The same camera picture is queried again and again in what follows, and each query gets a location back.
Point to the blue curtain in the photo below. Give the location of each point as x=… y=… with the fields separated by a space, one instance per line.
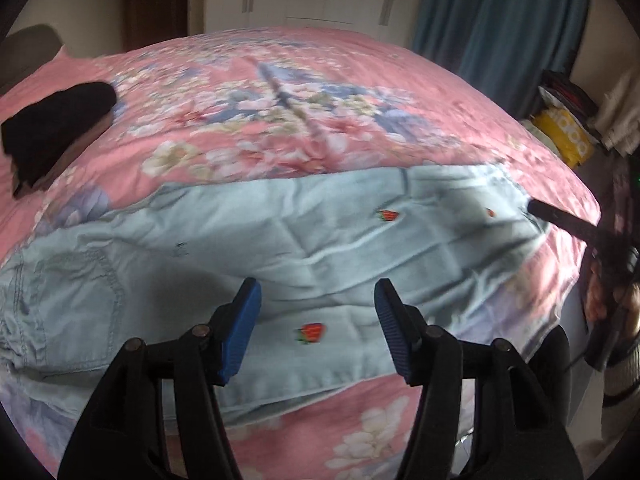
x=500 y=25

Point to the black folded garment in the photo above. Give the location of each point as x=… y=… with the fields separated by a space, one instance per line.
x=50 y=130

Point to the pile of white clothes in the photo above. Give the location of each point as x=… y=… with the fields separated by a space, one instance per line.
x=620 y=110

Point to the pink floral bedspread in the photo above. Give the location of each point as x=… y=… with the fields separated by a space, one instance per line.
x=300 y=85

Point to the dark bag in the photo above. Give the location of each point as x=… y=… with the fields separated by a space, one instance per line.
x=570 y=92

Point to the light blue pants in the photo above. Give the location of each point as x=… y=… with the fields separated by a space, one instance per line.
x=300 y=260

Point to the person's right hand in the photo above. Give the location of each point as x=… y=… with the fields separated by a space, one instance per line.
x=631 y=310

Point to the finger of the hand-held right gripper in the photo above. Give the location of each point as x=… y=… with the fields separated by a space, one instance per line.
x=565 y=217

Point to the yellow bag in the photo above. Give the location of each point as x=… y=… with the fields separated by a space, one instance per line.
x=565 y=135

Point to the dark wooden door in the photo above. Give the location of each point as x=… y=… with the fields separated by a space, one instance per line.
x=155 y=0

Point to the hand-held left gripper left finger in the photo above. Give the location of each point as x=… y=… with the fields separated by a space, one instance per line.
x=241 y=334

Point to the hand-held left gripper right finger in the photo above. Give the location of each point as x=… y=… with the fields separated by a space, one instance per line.
x=395 y=332

